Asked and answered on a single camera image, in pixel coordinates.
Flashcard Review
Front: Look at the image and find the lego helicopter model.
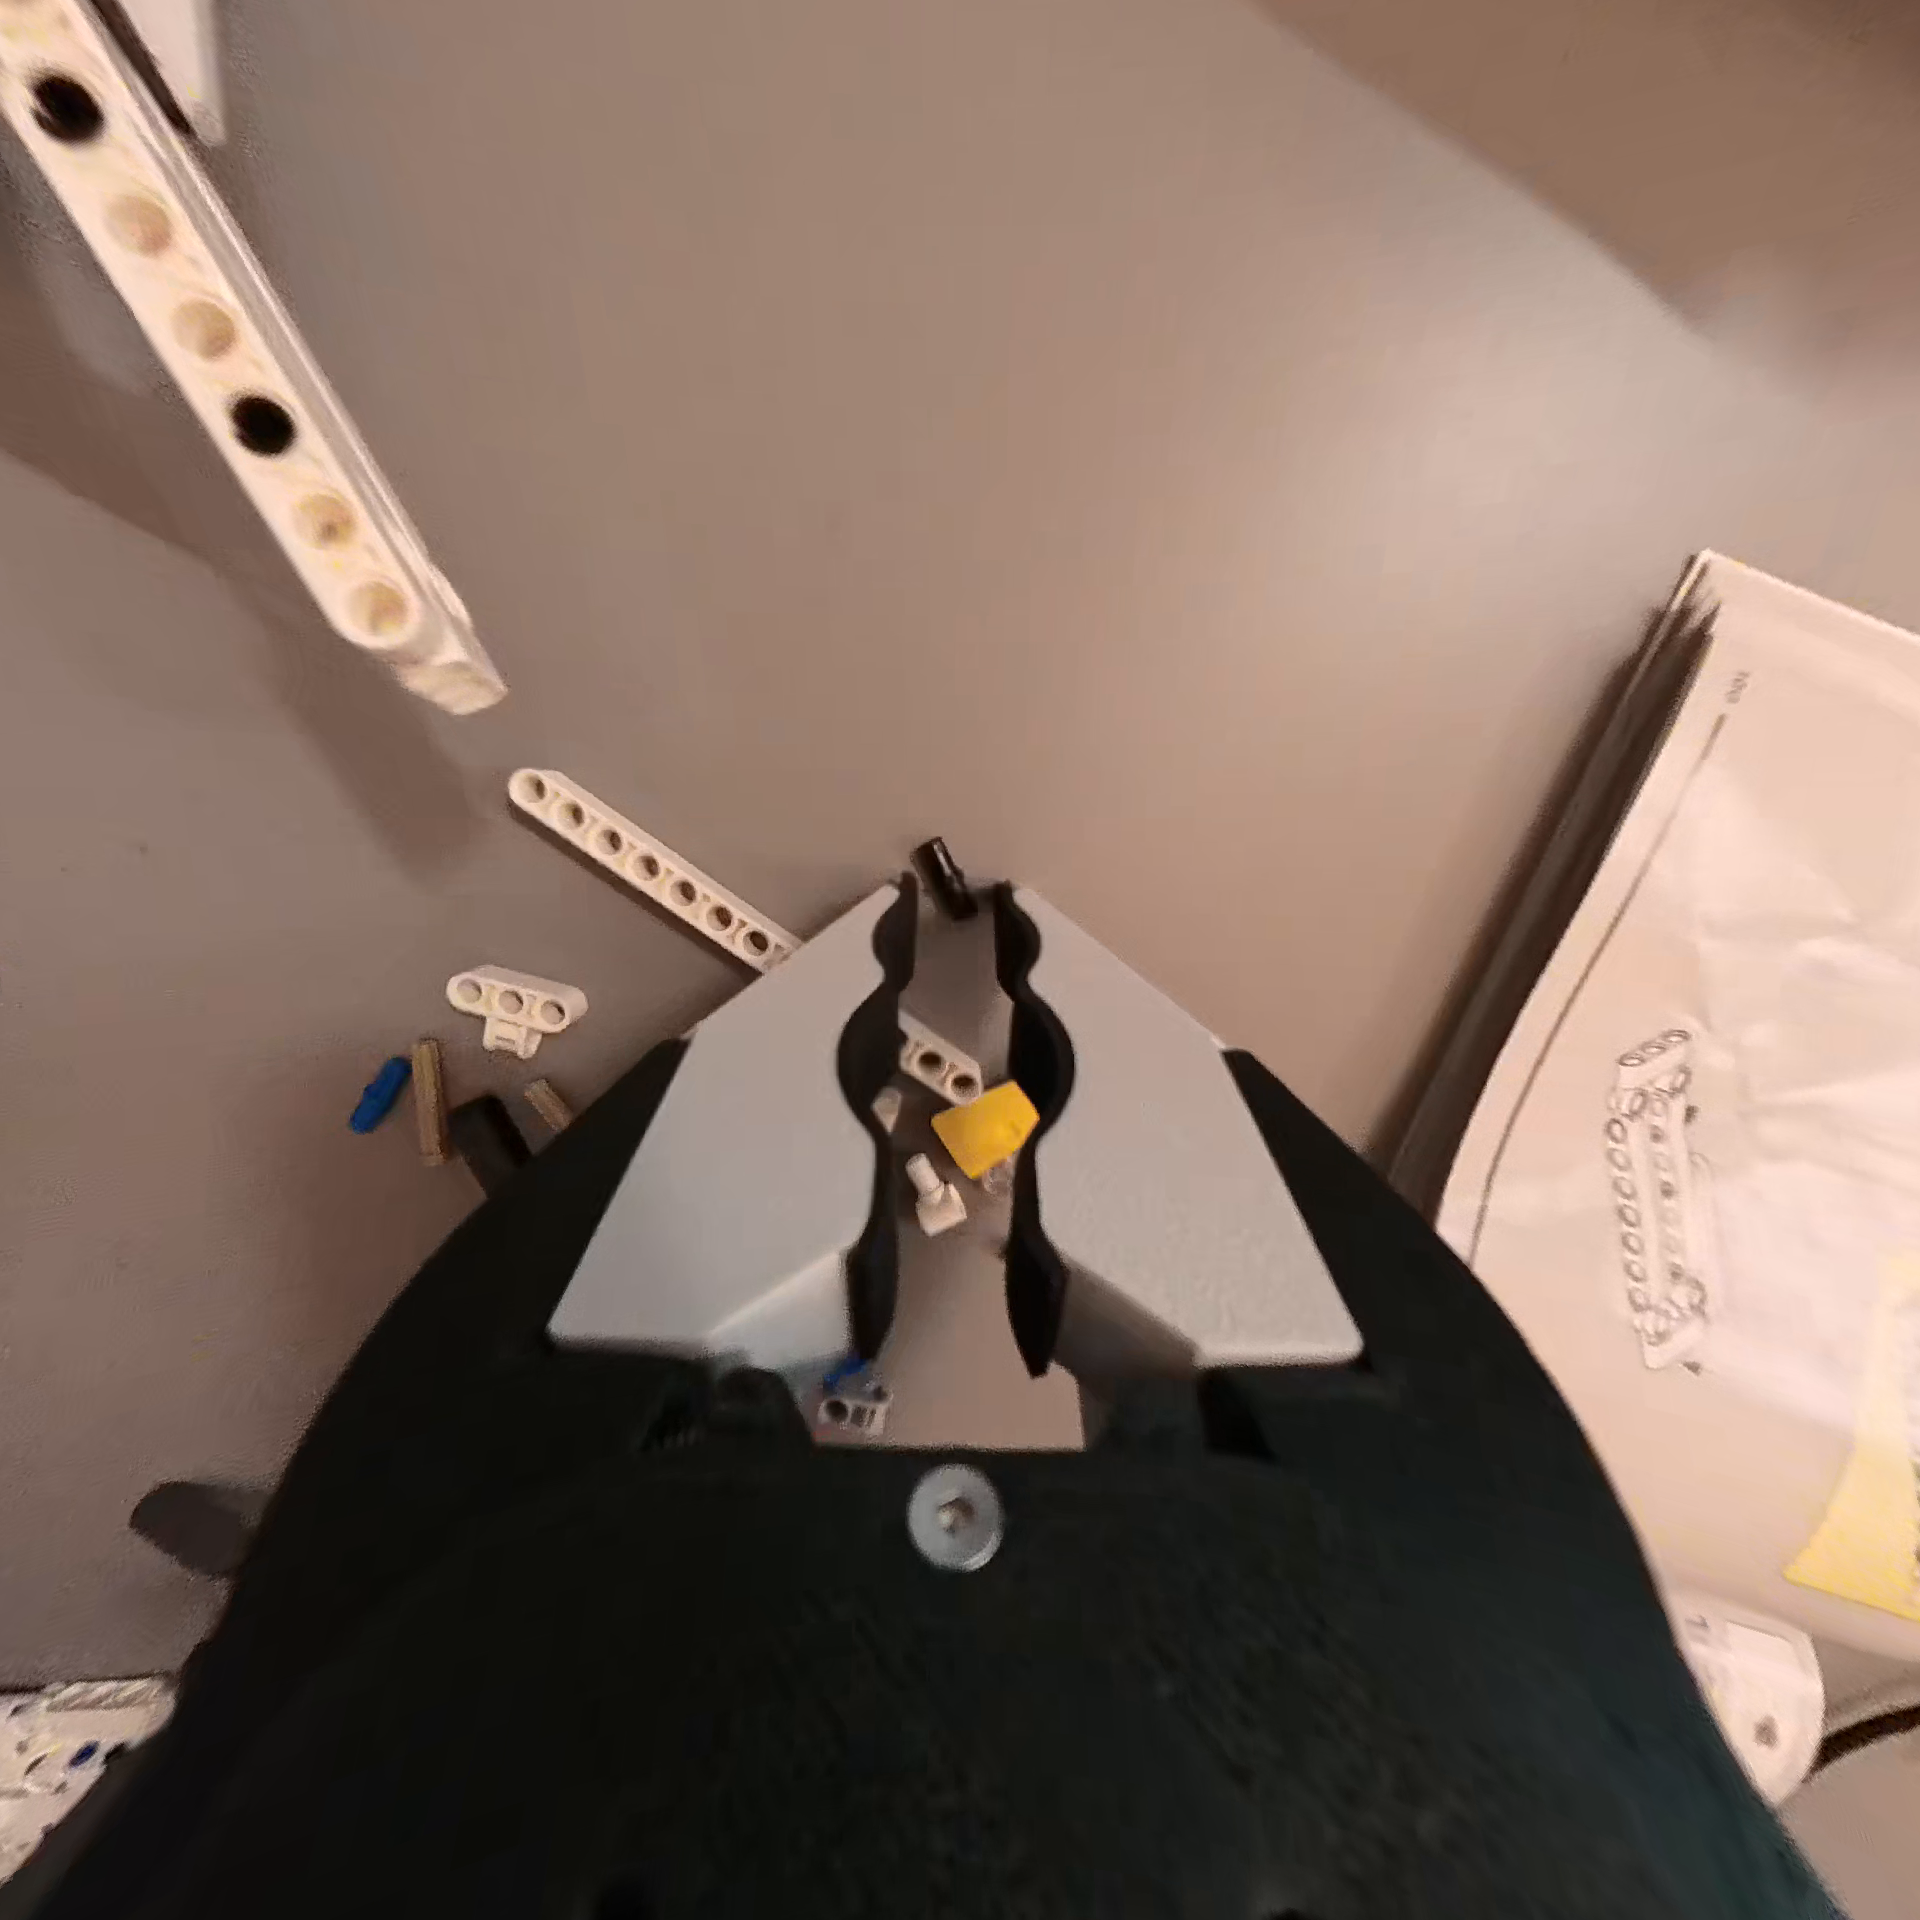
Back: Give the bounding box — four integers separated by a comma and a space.
0, 1476, 265, 1861

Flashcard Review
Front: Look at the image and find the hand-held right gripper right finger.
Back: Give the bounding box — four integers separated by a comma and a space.
989, 883, 1370, 1382

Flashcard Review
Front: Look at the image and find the white T-shaped lego piece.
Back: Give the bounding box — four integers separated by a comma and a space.
446, 964, 590, 1060

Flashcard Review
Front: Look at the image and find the short white lego beam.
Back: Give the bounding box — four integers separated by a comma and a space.
0, 0, 508, 713

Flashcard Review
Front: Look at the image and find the lego instruction booklet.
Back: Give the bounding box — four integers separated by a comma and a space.
1387, 547, 1920, 1667

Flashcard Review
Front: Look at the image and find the long white lego beam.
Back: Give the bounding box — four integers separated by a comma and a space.
507, 768, 805, 977

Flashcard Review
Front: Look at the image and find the black lego beam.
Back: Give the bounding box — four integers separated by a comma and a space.
451, 1096, 533, 1201

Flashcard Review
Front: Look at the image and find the yellow lego piece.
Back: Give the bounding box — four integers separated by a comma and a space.
932, 1082, 1042, 1179

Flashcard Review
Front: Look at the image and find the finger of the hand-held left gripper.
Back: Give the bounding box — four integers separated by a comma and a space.
112, 0, 229, 148

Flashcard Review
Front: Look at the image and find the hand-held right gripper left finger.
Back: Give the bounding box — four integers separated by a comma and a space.
544, 877, 922, 1369

